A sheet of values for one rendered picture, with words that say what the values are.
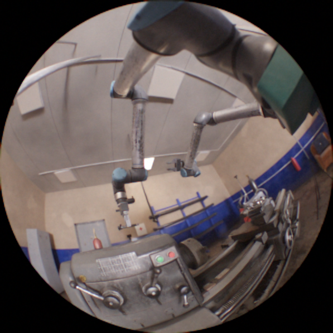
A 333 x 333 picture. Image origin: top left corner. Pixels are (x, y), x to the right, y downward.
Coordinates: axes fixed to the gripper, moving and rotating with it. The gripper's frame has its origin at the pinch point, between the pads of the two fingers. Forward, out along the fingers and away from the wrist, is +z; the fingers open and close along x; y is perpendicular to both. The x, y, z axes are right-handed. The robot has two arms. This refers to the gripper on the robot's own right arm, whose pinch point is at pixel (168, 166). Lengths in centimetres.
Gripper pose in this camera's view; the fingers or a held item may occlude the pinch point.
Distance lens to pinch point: 115.9
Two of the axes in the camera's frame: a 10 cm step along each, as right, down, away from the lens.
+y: 4.7, 2.3, -8.5
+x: 0.2, 9.6, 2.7
